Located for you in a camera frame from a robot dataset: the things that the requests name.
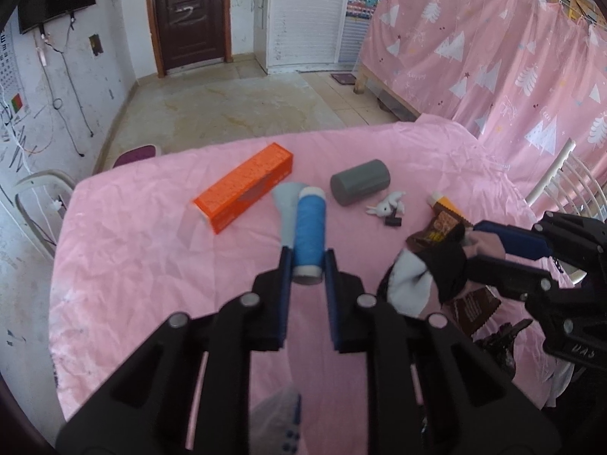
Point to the white metal chair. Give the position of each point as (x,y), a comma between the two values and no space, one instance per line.
(570,186)

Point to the black pink sock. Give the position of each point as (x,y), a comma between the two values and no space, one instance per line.
(419,284)

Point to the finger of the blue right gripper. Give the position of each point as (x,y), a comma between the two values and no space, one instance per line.
(517,241)
(512,280)

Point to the orange cardboard box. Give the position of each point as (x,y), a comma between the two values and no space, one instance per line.
(228,198)

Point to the brown snack wrapper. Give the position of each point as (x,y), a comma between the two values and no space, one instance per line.
(441,225)

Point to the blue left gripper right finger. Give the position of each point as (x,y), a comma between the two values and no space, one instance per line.
(332,290)

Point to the white plastic chair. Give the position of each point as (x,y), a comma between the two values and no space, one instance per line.
(41,200)

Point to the pink bed sheet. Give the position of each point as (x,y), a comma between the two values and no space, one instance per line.
(134,249)

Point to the purple stool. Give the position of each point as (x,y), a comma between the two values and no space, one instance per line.
(137,154)

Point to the white louvered wardrobe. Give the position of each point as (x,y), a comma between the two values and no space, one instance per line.
(297,35)

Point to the small white rabbit toy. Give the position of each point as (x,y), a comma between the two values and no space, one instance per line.
(390,207)

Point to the eye chart poster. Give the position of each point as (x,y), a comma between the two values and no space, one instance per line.
(14,105)

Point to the pink tree-print curtain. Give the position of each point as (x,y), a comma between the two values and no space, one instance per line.
(519,75)

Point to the orange glue tube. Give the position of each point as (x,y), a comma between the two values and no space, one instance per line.
(438,201)

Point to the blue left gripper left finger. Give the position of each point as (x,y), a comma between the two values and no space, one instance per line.
(283,288)

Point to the blue thread spool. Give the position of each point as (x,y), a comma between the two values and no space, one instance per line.
(309,237)

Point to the grey cylinder tube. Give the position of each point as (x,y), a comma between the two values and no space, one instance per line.
(358,183)

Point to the dark brown door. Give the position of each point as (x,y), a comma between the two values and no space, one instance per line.
(189,33)

